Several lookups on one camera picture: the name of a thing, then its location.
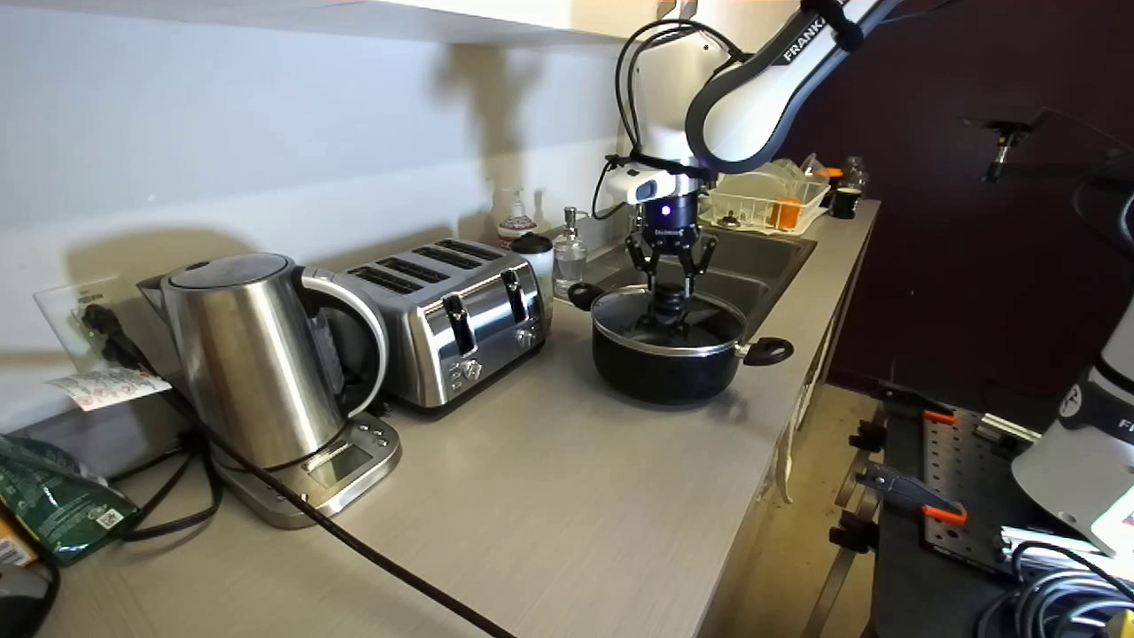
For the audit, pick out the black power plug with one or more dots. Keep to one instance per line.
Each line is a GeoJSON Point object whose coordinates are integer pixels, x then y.
{"type": "Point", "coordinates": [110, 339]}

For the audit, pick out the stainless steel electric kettle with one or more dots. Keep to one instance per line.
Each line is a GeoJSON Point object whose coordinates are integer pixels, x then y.
{"type": "Point", "coordinates": [253, 356]}

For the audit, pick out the steel kettle base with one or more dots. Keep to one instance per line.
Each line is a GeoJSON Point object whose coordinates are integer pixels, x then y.
{"type": "Point", "coordinates": [357, 467]}

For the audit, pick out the stainless steel four-slot toaster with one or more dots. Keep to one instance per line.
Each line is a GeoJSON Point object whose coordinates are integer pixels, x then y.
{"type": "Point", "coordinates": [462, 332]}

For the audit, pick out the black cooking pot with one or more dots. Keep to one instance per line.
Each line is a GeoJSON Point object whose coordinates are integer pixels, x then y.
{"type": "Point", "coordinates": [659, 377]}

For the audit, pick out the black mug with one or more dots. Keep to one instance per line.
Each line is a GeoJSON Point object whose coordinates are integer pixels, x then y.
{"type": "Point", "coordinates": [845, 201]}

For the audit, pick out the stainless steel double sink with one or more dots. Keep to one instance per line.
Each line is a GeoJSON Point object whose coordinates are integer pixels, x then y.
{"type": "Point", "coordinates": [763, 267]}

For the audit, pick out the green packet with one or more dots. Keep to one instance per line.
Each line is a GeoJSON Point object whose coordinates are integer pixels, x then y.
{"type": "Point", "coordinates": [55, 496]}

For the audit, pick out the perforated mounting board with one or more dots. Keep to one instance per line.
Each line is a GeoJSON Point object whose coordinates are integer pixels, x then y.
{"type": "Point", "coordinates": [985, 454]}

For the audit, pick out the white jar with dark lid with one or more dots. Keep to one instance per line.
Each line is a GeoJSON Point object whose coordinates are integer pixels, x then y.
{"type": "Point", "coordinates": [534, 262]}

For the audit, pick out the white paper label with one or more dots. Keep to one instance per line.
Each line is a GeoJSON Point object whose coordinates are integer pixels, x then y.
{"type": "Point", "coordinates": [110, 388]}

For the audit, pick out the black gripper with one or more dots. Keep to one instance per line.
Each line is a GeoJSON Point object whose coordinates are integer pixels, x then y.
{"type": "Point", "coordinates": [666, 221]}

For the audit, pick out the small clear water bottle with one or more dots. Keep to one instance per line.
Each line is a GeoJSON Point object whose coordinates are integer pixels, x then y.
{"type": "Point", "coordinates": [567, 250]}

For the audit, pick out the white dish rack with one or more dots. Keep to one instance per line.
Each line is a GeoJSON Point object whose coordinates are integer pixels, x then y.
{"type": "Point", "coordinates": [756, 224]}

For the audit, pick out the clear pump bottle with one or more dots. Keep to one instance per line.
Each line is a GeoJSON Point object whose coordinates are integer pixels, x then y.
{"type": "Point", "coordinates": [508, 219]}

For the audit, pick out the black device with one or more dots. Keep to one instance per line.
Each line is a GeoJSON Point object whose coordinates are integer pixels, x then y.
{"type": "Point", "coordinates": [18, 605]}

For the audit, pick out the grey base cabinet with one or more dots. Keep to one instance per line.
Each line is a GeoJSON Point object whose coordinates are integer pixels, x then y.
{"type": "Point", "coordinates": [767, 554]}

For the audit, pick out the yellow packet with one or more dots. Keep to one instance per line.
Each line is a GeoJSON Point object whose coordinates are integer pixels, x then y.
{"type": "Point", "coordinates": [13, 545]}

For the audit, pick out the small white bottle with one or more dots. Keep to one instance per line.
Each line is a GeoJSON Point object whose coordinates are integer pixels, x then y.
{"type": "Point", "coordinates": [541, 214]}

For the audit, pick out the black robot table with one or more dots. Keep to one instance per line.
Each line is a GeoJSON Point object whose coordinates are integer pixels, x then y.
{"type": "Point", "coordinates": [907, 591]}

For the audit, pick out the clear plastic bag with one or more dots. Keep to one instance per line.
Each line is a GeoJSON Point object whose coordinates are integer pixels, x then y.
{"type": "Point", "coordinates": [64, 321]}

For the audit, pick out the glass lid with black knob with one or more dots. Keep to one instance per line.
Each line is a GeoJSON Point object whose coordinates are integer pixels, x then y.
{"type": "Point", "coordinates": [712, 323]}

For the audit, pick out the orange cup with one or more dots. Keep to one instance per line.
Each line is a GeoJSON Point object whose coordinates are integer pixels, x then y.
{"type": "Point", "coordinates": [789, 214]}

